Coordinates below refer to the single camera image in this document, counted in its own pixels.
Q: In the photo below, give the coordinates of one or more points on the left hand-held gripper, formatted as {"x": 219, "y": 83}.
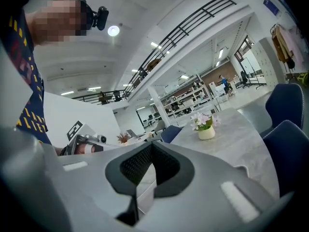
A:
{"x": 83, "y": 132}

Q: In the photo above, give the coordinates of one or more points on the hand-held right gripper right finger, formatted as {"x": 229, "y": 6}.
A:
{"x": 205, "y": 192}

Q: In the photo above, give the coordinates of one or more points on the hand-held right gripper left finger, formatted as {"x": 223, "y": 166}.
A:
{"x": 87, "y": 190}

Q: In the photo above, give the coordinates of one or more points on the person's left forearm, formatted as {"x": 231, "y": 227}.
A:
{"x": 58, "y": 151}

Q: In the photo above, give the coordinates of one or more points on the person's left hand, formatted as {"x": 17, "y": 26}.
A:
{"x": 83, "y": 149}

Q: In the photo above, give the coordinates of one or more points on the white partition board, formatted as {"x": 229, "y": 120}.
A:
{"x": 72, "y": 110}

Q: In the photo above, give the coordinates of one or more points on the black wristband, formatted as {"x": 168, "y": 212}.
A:
{"x": 64, "y": 151}

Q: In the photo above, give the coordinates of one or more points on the small orange plant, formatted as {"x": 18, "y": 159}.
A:
{"x": 123, "y": 138}

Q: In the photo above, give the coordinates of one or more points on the open grey laptop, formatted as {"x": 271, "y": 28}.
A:
{"x": 133, "y": 134}

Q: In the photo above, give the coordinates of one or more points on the pink flowers in cream pot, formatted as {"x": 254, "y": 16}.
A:
{"x": 205, "y": 127}

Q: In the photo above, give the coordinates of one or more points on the blue upholstered chair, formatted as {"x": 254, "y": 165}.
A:
{"x": 170, "y": 134}
{"x": 286, "y": 105}
{"x": 289, "y": 153}

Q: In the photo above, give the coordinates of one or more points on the white storage shelving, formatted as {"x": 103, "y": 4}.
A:
{"x": 193, "y": 98}

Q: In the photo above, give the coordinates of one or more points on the round ceiling lamp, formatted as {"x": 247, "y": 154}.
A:
{"x": 113, "y": 30}

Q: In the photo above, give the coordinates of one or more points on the person's head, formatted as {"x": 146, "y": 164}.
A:
{"x": 58, "y": 20}

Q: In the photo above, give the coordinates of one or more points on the black office chair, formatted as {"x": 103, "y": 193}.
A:
{"x": 244, "y": 79}

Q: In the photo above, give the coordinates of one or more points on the rolling whiteboard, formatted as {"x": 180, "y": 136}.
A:
{"x": 251, "y": 70}

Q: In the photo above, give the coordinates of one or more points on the black mezzanine railing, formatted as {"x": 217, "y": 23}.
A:
{"x": 178, "y": 30}

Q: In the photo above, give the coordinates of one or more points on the white locker cabinet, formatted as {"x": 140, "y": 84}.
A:
{"x": 270, "y": 62}

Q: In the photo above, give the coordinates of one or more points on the coat rack with clothes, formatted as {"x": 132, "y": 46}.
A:
{"x": 282, "y": 47}

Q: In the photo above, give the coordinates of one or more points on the black head camera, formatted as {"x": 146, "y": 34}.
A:
{"x": 100, "y": 17}

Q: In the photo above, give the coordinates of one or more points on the blue wall sign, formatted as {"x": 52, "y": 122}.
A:
{"x": 271, "y": 6}

